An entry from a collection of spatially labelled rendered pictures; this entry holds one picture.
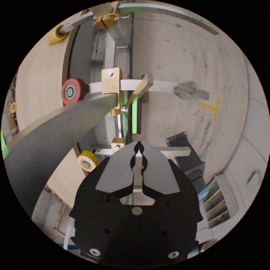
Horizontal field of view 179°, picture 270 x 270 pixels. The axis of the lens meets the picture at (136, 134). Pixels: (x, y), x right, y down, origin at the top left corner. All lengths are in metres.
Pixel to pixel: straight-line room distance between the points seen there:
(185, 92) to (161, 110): 0.91
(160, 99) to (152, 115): 0.22
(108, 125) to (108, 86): 0.34
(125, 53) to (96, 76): 0.21
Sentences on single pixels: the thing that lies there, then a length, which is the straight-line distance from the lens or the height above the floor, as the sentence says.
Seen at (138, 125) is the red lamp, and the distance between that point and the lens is 0.45.
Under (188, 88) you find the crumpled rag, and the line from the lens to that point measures 0.28.
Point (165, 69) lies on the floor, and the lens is 1.18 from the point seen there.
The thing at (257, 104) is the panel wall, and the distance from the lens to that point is 2.75.
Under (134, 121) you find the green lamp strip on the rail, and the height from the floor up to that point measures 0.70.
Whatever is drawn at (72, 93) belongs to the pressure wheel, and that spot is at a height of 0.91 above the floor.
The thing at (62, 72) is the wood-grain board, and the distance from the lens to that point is 0.33.
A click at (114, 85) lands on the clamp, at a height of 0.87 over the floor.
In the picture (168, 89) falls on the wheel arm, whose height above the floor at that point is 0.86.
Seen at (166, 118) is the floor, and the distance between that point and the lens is 1.22.
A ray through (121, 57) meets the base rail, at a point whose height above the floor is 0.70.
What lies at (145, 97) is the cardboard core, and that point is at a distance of 1.05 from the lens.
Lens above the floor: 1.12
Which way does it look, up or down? 63 degrees down
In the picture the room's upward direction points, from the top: 175 degrees counter-clockwise
